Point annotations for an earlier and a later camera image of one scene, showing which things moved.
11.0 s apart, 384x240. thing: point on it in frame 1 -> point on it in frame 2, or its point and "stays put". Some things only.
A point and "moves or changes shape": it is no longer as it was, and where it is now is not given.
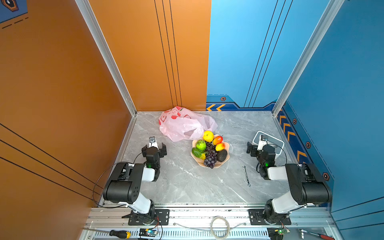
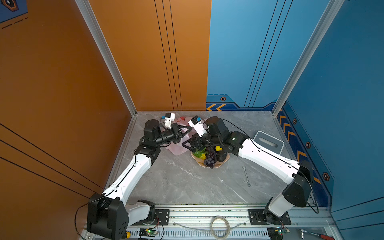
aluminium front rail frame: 307,222 stays put
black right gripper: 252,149 -> 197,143
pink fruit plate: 202,161 stays put
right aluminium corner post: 333,9 stays put
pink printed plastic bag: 177,124 moves or changes shape
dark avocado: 221,155 stays put
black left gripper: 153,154 -> 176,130
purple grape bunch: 211,154 stays put
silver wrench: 245,170 stays put
